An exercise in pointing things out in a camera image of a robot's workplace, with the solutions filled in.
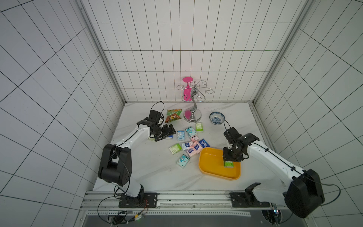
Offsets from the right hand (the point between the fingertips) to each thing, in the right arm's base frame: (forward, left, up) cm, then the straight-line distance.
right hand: (221, 158), depth 81 cm
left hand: (+11, +33, +3) cm, 35 cm away
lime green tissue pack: (+6, +28, -4) cm, 29 cm away
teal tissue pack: (+18, +19, -1) cm, 26 cm away
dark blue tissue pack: (+11, +10, -4) cm, 16 cm away
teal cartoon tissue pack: (-1, +23, -4) cm, 23 cm away
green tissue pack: (-4, -3, +3) cm, 6 cm away
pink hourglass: (+42, +22, +15) cm, 50 cm away
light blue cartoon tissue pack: (+17, +26, -4) cm, 31 cm away
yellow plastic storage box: (-1, +5, -5) cm, 8 cm away
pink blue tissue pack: (+5, +18, -3) cm, 19 cm away
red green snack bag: (+32, +33, -1) cm, 46 cm away
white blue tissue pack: (+7, +22, -1) cm, 23 cm away
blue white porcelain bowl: (+34, -1, -5) cm, 35 cm away
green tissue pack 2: (+24, +12, -4) cm, 27 cm away
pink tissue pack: (+8, +14, -3) cm, 17 cm away
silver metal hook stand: (+37, +18, -6) cm, 41 cm away
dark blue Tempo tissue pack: (+15, +33, -5) cm, 37 cm away
